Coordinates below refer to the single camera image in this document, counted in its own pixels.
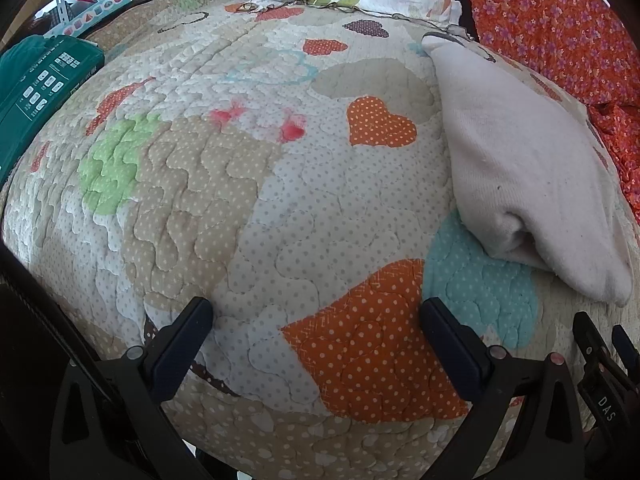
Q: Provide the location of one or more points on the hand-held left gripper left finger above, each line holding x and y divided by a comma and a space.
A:
185, 340

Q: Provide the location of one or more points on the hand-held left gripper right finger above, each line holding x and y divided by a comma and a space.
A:
450, 340

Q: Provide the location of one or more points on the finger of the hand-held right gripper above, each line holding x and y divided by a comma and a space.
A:
590, 345
627, 355

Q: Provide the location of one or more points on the white small garment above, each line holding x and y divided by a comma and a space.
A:
510, 160

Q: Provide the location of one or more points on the heart patchwork quilt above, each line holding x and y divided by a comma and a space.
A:
280, 210

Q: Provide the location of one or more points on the green box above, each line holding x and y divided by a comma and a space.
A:
45, 85

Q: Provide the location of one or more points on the orange floral blanket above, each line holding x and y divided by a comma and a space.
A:
550, 20

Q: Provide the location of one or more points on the strip with coloured shapes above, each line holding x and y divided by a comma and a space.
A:
92, 15

